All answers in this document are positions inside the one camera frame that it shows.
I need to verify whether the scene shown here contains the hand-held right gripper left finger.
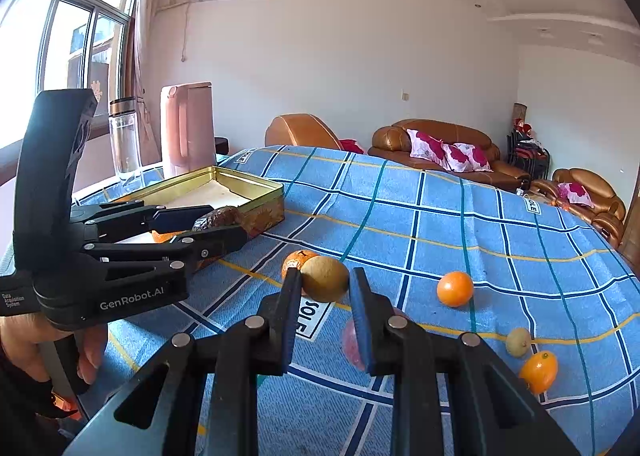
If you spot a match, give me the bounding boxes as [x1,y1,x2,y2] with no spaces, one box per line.
[65,267,303,456]

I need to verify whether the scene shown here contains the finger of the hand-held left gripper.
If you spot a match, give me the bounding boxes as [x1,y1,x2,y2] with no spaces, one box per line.
[82,223,249,277]
[70,200,215,243]

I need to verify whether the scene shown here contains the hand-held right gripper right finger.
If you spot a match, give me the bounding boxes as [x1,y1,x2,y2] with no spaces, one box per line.
[348,266,583,456]

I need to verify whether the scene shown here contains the pink round fruit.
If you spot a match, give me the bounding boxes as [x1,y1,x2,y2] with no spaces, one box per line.
[341,306,408,372]

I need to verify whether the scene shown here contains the dark wrinkled fruit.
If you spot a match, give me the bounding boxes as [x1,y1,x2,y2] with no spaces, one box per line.
[192,206,246,233]

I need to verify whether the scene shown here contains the brown-green round fruit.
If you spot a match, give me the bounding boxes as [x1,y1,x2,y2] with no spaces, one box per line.
[301,256,351,303]

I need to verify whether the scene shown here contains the gold rectangular tin box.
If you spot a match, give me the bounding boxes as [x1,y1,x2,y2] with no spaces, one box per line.
[102,166,286,272]

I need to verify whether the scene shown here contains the rough-skinned orange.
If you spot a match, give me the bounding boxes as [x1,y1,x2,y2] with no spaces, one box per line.
[281,249,321,294]

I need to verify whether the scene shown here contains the smooth orange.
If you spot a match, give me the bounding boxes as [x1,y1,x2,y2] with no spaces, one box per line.
[436,271,474,308]

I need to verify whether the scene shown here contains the person's left hand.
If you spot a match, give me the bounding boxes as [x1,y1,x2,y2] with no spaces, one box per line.
[0,313,108,387]

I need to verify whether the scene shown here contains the white paper liner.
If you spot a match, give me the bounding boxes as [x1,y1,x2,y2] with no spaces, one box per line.
[112,178,253,244]

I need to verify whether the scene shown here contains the clear glass bottle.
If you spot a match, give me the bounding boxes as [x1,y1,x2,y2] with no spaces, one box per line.
[109,96,146,182]

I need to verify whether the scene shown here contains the pink electric kettle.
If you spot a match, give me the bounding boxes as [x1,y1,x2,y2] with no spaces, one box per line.
[160,82,218,179]

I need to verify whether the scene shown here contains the blue checked tablecloth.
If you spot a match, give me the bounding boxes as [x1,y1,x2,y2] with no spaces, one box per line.
[70,145,640,456]

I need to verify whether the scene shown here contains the brown leather armchair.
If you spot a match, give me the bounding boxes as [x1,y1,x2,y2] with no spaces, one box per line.
[265,113,346,152]

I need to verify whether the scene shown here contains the window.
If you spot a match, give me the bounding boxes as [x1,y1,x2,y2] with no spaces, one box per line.
[0,0,141,147]

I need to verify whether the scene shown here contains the small pale yellow fruit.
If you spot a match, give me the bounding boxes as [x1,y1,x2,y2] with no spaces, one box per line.
[505,327,532,357]

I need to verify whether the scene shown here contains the beige curtain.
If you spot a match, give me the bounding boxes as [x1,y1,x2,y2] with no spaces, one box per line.
[131,0,178,167]

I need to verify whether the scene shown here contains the small oval orange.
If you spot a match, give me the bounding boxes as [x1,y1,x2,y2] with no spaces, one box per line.
[518,351,558,395]

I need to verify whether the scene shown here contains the brown leather sofa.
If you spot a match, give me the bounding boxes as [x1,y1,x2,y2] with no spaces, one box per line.
[368,119,531,192]
[531,167,627,249]

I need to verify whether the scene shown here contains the pink floral pillow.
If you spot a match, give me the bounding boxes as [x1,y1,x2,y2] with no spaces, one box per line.
[407,128,451,162]
[442,143,493,173]
[557,182,596,208]

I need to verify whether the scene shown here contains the stacked dark chairs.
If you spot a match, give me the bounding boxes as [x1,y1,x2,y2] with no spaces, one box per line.
[507,128,552,180]

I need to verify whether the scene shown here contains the air conditioner cable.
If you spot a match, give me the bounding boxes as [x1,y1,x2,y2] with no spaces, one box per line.
[180,0,192,63]

